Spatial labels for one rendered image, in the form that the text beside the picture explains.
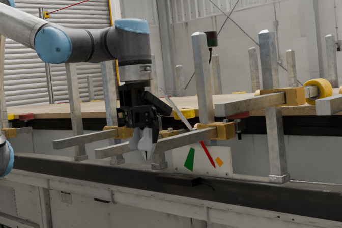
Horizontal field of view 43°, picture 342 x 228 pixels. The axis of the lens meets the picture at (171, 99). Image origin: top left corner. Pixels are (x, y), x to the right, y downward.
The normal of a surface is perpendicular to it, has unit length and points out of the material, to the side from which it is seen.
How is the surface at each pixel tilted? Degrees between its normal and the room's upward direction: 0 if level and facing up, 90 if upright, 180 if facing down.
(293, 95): 90
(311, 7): 90
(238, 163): 90
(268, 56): 90
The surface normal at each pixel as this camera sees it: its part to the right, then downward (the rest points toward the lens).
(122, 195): -0.70, 0.11
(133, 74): -0.11, 0.05
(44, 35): -0.53, 0.12
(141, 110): 0.71, -0.04
